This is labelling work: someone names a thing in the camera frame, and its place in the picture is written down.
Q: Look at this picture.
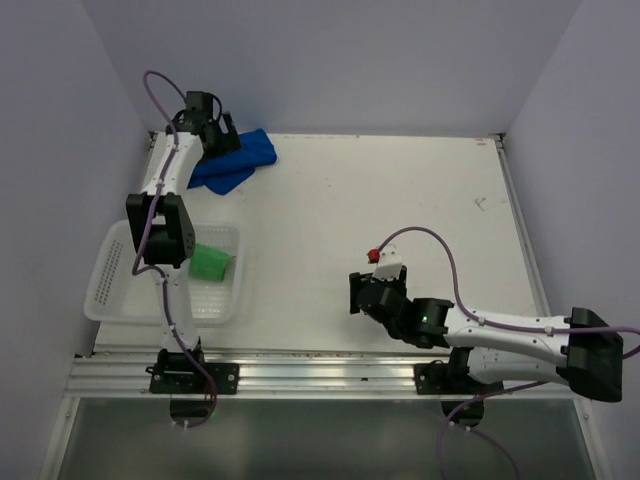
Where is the blue microfiber towel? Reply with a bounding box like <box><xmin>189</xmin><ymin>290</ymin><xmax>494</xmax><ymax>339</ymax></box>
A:
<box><xmin>187</xmin><ymin>129</ymin><xmax>277</xmax><ymax>196</ymax></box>

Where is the green microfiber towel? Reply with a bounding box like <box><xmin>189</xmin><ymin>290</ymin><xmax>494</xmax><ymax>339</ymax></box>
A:
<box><xmin>189</xmin><ymin>244</ymin><xmax>236</xmax><ymax>282</ymax></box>

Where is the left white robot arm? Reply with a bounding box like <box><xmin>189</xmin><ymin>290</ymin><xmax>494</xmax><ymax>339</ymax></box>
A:
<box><xmin>126</xmin><ymin>91</ymin><xmax>240</xmax><ymax>393</ymax></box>

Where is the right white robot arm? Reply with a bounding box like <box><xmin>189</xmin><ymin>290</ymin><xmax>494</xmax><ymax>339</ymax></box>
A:
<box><xmin>349</xmin><ymin>266</ymin><xmax>623</xmax><ymax>403</ymax></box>

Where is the clear plastic basket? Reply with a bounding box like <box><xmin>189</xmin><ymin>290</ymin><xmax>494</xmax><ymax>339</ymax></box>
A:
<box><xmin>84</xmin><ymin>220</ymin><xmax>245</xmax><ymax>328</ymax></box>

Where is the aluminium mounting rail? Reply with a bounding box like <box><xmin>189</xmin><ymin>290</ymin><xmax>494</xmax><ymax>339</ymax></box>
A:
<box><xmin>63</xmin><ymin>352</ymin><xmax>591</xmax><ymax>399</ymax></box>

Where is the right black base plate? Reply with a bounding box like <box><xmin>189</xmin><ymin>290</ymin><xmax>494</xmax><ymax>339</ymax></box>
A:
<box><xmin>413</xmin><ymin>361</ymin><xmax>504</xmax><ymax>396</ymax></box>

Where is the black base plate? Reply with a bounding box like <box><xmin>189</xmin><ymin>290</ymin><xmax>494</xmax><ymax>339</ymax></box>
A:
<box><xmin>413</xmin><ymin>361</ymin><xmax>504</xmax><ymax>396</ymax></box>
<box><xmin>145</xmin><ymin>363</ymin><xmax>240</xmax><ymax>395</ymax></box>

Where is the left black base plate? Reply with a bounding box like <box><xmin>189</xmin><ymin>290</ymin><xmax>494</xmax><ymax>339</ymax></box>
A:
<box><xmin>145</xmin><ymin>363</ymin><xmax>240</xmax><ymax>395</ymax></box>

